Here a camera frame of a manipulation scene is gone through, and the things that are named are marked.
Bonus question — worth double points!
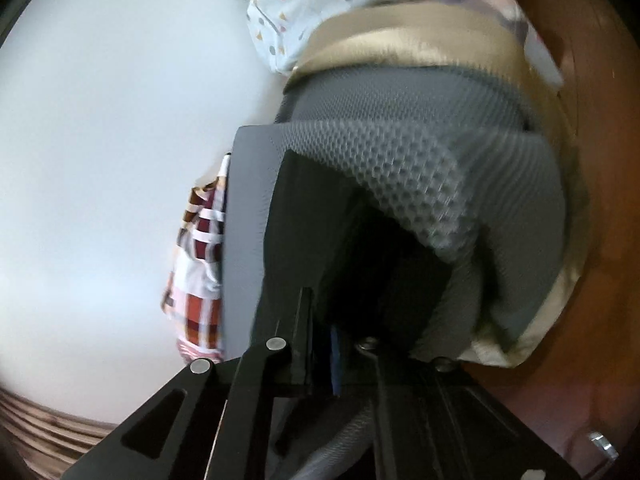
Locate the brown striped curtain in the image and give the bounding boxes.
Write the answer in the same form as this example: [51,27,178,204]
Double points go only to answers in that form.
[1,389,115,479]

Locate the grey mesh mattress topper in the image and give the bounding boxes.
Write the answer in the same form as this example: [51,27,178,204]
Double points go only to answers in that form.
[220,66,569,363]

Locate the pink checked folded blanket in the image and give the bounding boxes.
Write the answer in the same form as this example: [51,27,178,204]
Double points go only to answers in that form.
[162,153,231,363]

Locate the black pants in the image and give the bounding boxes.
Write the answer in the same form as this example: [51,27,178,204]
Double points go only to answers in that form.
[250,151,484,396]

